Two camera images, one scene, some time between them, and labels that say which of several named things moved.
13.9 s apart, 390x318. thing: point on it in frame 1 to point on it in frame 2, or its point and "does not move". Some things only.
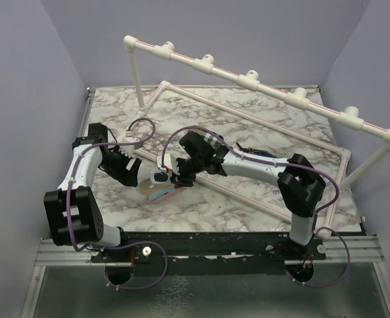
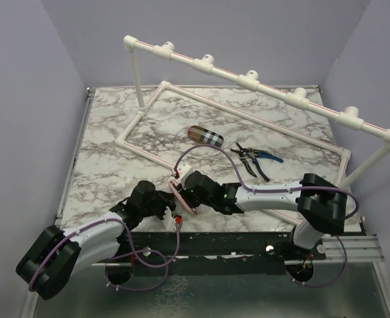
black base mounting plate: (206, 253) does not move
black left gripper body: (116, 163) to (157, 207)
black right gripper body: (188, 168) to (194, 201)
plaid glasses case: (214, 141) does not move
